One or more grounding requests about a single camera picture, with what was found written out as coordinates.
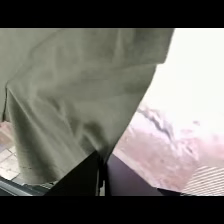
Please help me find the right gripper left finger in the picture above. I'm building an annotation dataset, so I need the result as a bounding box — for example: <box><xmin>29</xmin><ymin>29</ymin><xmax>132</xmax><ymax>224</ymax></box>
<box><xmin>44</xmin><ymin>149</ymin><xmax>101</xmax><ymax>197</ymax></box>

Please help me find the olive green garment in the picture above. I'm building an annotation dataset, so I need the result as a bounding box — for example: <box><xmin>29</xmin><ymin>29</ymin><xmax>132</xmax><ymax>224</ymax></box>
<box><xmin>0</xmin><ymin>27</ymin><xmax>176</xmax><ymax>186</ymax></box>

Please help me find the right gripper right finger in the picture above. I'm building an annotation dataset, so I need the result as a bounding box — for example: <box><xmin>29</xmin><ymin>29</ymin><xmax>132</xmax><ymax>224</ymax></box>
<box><xmin>103</xmin><ymin>153</ymin><xmax>164</xmax><ymax>197</ymax></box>

